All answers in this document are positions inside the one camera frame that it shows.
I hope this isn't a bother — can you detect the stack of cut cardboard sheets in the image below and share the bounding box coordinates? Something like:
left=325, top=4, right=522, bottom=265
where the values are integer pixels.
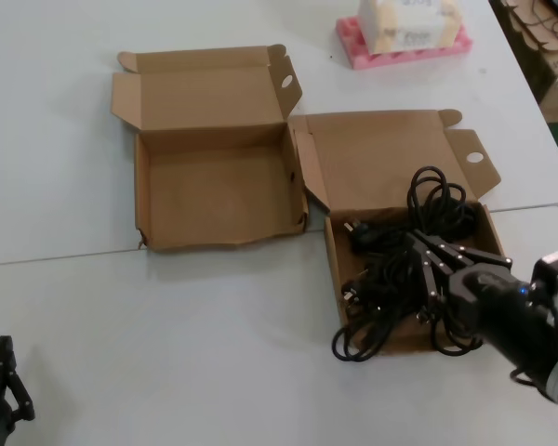
left=489, top=0, right=558, bottom=66

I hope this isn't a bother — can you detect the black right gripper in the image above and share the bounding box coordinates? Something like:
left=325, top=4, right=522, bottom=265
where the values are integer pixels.
left=403, top=230, right=540, bottom=329

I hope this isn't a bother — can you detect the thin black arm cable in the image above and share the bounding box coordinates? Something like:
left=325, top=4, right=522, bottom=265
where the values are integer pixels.
left=508, top=365, right=549, bottom=387

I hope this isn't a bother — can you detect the black power cord with loops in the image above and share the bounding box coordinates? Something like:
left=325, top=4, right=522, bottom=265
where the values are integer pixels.
left=342, top=165, right=481, bottom=261

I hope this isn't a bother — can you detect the white and yellow package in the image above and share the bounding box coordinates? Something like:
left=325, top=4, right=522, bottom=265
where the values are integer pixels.
left=356, top=0, right=463, bottom=55

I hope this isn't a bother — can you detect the pink foam tray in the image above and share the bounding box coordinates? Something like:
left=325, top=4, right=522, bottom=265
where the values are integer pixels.
left=336, top=12, right=475, bottom=72

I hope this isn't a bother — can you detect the empty open cardboard box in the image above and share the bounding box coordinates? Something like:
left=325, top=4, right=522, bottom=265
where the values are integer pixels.
left=110, top=44, right=311, bottom=254

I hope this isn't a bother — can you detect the open cardboard box holding cords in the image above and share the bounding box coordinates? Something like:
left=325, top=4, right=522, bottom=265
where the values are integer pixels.
left=288, top=109, right=518, bottom=357

